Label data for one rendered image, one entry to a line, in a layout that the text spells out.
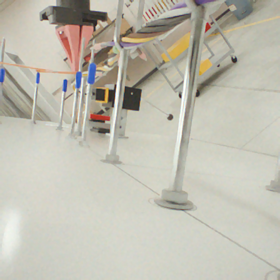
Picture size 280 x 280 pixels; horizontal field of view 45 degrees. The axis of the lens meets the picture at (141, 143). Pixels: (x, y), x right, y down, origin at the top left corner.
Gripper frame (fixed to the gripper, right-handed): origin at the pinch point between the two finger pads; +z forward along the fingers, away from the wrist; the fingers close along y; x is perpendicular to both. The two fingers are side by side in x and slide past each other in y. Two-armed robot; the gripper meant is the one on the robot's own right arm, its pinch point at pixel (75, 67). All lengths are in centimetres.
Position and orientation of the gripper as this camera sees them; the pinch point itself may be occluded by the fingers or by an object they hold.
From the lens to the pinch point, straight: 61.6
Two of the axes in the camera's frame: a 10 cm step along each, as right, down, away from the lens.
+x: -5.2, -1.4, 8.4
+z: 0.0, 9.9, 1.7
